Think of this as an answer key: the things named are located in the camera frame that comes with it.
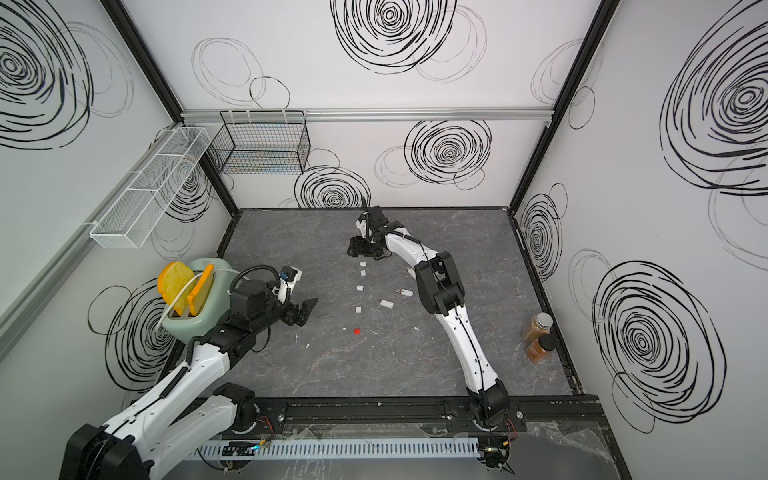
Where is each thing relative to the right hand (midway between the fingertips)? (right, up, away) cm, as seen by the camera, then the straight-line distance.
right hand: (356, 251), depth 105 cm
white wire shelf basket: (-51, +11, -32) cm, 61 cm away
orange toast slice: (-35, -8, -33) cm, 48 cm away
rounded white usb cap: (+2, -12, -8) cm, 14 cm away
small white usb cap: (+3, -4, -2) cm, 6 cm away
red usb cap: (+2, -23, -16) cm, 28 cm away
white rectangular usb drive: (+11, -16, -11) cm, 22 cm away
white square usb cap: (+2, -18, -12) cm, 21 cm away
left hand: (-13, -10, -22) cm, 28 cm away
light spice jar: (+52, -19, -26) cm, 61 cm away
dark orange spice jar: (+51, -25, -26) cm, 63 cm away
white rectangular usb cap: (+3, -8, -3) cm, 9 cm away
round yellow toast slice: (-43, -6, -31) cm, 53 cm away
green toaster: (-34, -14, -28) cm, 46 cm away
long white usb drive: (+20, -8, -3) cm, 21 cm away
